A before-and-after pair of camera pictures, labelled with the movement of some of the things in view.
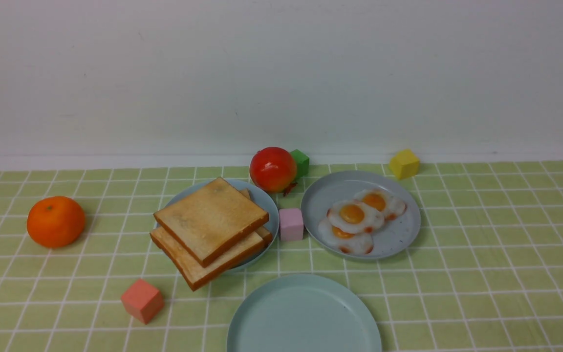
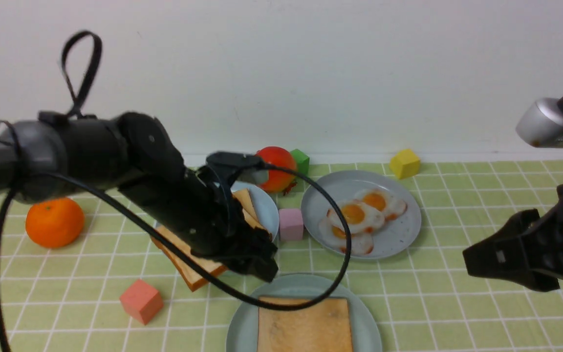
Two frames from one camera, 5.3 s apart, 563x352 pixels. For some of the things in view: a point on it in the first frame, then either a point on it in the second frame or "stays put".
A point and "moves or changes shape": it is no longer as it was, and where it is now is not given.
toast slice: (208, 220) moves or changes shape
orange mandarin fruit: (55, 222) stays put
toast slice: (194, 275) stays put
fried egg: (352, 216) stays put
